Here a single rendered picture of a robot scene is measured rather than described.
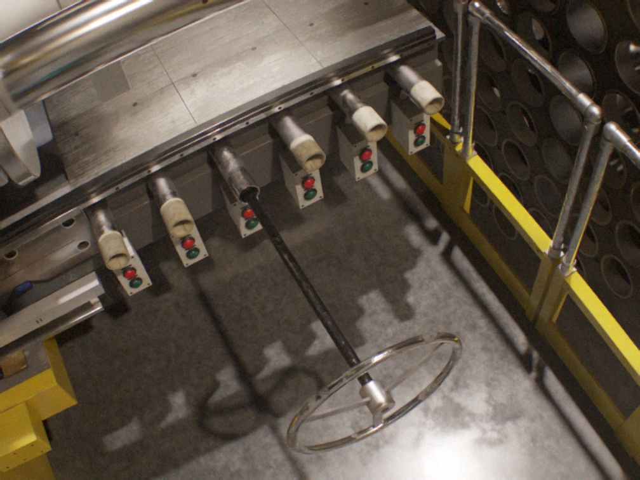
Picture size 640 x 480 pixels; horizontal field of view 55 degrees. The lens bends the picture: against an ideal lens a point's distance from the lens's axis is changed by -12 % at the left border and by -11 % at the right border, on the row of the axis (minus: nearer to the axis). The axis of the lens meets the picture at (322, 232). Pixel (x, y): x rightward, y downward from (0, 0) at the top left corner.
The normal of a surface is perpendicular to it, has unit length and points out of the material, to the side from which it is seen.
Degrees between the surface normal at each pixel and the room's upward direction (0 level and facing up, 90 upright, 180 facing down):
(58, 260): 90
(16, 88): 79
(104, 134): 0
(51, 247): 90
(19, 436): 0
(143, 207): 90
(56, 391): 90
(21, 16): 65
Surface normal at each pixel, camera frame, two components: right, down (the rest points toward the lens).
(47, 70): 0.44, 0.58
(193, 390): -0.11, -0.56
